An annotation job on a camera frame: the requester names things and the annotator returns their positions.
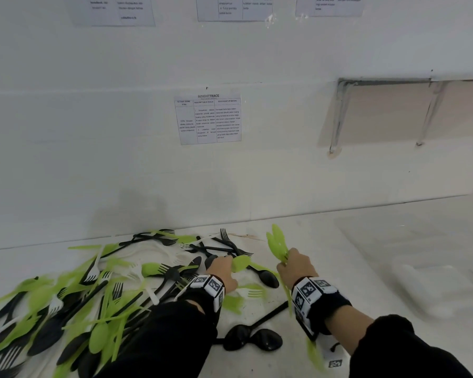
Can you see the black plastic spoon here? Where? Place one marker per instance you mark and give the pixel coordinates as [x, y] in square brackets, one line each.
[269, 276]
[269, 340]
[238, 336]

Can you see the person's left hand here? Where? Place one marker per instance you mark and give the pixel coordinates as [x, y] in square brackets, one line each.
[220, 273]

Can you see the bunch of green plastic spoons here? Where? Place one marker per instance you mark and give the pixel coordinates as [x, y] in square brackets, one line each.
[278, 242]

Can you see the wrist marker band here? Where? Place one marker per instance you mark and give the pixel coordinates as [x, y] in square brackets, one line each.
[209, 289]
[313, 299]

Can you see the right wrist marker band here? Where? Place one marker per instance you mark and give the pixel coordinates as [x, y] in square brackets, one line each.
[313, 299]

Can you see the printed paper sheet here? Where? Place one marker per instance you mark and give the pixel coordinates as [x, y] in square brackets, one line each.
[234, 7]
[112, 9]
[329, 4]

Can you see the white marker tag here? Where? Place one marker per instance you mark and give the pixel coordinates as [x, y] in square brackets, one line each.
[333, 352]

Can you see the person's right fingers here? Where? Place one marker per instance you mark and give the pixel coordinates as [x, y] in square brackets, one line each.
[283, 266]

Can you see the green plastic utensil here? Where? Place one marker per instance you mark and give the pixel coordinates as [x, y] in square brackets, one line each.
[233, 303]

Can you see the printed instruction sheet with table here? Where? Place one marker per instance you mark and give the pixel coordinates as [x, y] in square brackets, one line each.
[208, 118]

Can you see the left wrist marker band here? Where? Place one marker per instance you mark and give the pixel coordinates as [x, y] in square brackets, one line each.
[209, 289]

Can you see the green plastic fork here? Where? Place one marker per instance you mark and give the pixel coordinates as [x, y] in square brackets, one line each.
[252, 290]

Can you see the person's right forearm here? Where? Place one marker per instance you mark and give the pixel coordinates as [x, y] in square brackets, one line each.
[394, 346]

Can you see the person's left forearm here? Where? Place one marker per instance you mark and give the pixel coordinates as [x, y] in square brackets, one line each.
[165, 338]

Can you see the person's right hand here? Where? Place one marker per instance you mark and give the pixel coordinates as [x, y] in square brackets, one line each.
[298, 267]

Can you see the white plastic tray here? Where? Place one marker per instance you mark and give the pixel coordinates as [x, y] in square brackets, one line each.
[441, 287]

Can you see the pile of mixed plastic cutlery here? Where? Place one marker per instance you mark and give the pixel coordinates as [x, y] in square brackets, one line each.
[82, 303]

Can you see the single green plastic spoon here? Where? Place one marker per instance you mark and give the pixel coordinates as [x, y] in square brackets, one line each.
[241, 262]

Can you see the person's left fingers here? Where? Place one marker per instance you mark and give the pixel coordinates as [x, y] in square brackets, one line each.
[228, 259]

